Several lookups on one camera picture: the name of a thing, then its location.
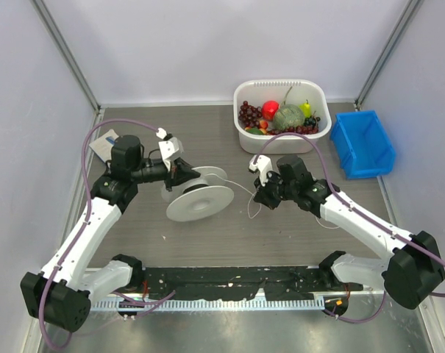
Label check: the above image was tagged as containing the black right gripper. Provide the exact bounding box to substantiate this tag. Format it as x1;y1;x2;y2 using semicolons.
254;169;297;210

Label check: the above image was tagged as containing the thin white cable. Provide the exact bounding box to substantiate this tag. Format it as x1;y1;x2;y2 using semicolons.
207;172;341;229

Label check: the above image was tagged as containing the white perforated cable spool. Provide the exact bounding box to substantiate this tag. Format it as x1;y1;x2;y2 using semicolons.
161;166;234;222

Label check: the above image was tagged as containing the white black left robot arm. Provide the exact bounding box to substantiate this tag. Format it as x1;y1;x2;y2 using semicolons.
20;135;200;332

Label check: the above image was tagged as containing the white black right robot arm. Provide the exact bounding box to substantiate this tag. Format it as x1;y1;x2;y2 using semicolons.
249;155;445;309

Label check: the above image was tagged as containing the small peach fruit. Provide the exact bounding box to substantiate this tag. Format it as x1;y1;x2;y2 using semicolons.
257;120;268;129

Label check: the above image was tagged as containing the green netted melon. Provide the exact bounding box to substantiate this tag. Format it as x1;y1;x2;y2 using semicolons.
273;104;305;131

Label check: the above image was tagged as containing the dark red grape bunch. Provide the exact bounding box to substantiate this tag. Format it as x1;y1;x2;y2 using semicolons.
238;101;262;129

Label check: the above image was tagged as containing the black grape bunch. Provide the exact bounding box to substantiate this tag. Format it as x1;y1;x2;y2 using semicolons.
304;115;321;129

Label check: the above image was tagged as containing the white blue razor package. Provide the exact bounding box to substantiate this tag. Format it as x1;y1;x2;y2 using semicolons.
89;129;118;163

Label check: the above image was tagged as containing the red apple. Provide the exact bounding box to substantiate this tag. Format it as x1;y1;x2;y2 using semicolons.
261;100;280;121

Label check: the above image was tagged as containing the yellow green pear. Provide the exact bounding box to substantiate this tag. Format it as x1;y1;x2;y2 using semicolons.
299;100;312;118

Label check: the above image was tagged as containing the blue plastic bin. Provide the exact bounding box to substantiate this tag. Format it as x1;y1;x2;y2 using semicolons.
330;110;396;179

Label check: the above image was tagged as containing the white plastic fruit basket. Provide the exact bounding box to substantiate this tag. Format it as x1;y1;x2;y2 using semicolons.
233;78;332;155

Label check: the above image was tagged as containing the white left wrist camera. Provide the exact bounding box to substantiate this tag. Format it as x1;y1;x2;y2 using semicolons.
156;127;184;171

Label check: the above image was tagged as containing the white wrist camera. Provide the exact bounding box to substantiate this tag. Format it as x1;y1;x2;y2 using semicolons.
156;127;184;171
248;154;273;186

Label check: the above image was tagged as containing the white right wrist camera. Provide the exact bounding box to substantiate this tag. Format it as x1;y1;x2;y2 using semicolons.
248;154;273;186

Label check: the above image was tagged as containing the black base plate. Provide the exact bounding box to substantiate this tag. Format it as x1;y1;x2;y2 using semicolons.
100;265;365;301

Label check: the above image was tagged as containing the white slotted cable duct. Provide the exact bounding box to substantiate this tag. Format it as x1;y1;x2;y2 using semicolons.
91;296;325;313

